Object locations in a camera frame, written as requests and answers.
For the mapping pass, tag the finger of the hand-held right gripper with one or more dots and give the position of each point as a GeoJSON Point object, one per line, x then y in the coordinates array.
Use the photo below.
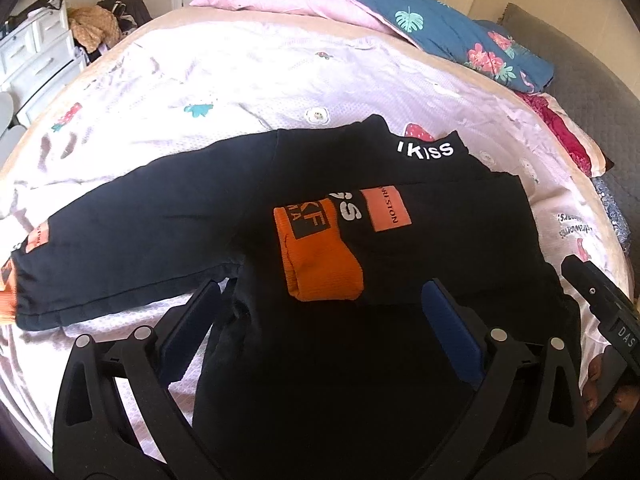
{"type": "Point", "coordinates": [587, 285]}

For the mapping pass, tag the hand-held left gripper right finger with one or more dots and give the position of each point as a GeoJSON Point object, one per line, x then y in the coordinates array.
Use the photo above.
{"type": "Point", "coordinates": [450, 332]}

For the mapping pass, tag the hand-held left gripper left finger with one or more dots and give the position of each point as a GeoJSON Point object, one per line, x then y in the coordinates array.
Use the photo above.
{"type": "Point", "coordinates": [192, 325]}

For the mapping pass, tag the black sweater with orange cuffs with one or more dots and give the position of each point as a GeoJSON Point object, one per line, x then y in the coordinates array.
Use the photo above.
{"type": "Point", "coordinates": [175, 220]}

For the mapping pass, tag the yellow clothes pile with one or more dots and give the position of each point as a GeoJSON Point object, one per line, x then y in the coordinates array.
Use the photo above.
{"type": "Point", "coordinates": [92, 27]}

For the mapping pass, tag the person's right hand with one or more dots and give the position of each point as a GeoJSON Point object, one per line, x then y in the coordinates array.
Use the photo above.
{"type": "Point", "coordinates": [597, 377]}

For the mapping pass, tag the red floral pillow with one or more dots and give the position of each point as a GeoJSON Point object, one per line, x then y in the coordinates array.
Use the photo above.
{"type": "Point", "coordinates": [565, 130]}

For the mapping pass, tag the grey padded headboard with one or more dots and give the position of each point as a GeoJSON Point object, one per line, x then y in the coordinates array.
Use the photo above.
{"type": "Point", "coordinates": [590, 70]}

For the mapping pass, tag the pink printed bed sheet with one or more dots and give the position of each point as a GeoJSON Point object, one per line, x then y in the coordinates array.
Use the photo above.
{"type": "Point", "coordinates": [250, 75]}

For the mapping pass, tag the blue floral quilt pink lining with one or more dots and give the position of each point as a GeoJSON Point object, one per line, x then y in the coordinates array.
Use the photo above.
{"type": "Point", "coordinates": [440, 25]}

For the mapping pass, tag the white drawer cabinet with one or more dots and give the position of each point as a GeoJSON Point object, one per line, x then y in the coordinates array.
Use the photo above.
{"type": "Point", "coordinates": [35, 55]}

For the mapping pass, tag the black bag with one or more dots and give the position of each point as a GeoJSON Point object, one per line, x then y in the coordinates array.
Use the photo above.
{"type": "Point", "coordinates": [127, 12]}

